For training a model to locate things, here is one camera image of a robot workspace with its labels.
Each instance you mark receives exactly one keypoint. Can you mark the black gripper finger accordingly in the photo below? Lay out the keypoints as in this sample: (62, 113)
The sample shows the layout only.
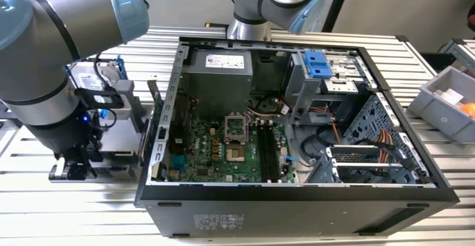
(94, 159)
(76, 171)

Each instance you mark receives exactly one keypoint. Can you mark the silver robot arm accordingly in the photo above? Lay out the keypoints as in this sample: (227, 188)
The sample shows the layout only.
(74, 20)

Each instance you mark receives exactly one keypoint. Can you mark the grey parts rack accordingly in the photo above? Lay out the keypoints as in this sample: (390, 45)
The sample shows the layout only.
(122, 137)

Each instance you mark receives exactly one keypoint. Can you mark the hard disk in blue carrier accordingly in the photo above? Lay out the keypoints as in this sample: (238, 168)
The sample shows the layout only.
(88, 81)

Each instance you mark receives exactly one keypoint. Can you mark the green motherboard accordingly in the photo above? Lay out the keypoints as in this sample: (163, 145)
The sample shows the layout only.
(207, 171)

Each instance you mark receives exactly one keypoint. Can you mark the CPU socket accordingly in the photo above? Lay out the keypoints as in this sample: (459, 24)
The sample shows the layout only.
(236, 153)

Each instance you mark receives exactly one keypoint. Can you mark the grey power supply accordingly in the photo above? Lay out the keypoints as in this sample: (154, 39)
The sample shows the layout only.
(219, 90)

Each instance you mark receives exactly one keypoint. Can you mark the black round fan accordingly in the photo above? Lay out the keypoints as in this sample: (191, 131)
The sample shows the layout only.
(267, 105)

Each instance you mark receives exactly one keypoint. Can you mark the black bar yellow tip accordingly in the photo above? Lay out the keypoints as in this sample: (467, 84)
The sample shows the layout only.
(216, 25)

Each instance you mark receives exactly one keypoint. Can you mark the black PC case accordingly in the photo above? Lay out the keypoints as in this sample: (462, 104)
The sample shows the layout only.
(296, 212)

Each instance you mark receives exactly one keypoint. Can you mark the grey metal drive cage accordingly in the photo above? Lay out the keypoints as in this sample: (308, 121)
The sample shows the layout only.
(302, 95)

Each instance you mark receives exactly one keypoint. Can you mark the blue drive latch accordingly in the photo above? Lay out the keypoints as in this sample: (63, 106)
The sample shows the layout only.
(315, 62)

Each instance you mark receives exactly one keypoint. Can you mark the metal disk bay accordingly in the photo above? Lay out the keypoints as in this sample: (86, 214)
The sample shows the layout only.
(367, 164)

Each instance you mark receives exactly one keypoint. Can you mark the grey plastic bin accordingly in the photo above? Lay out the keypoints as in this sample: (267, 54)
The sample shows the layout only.
(438, 118)

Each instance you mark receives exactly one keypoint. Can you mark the white block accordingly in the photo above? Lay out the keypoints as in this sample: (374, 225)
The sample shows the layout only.
(448, 95)

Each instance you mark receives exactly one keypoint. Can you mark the orange ball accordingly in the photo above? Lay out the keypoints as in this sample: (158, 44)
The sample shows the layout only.
(468, 109)

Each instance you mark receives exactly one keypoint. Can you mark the grey crate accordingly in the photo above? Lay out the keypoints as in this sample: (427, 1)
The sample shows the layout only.
(463, 48)

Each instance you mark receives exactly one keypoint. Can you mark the dark red object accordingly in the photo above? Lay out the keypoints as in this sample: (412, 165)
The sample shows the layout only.
(471, 20)

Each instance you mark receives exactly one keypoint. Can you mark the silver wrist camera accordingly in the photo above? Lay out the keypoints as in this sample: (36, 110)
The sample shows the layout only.
(99, 99)

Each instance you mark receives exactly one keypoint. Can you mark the black post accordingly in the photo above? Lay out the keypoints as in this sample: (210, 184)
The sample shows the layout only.
(340, 1)

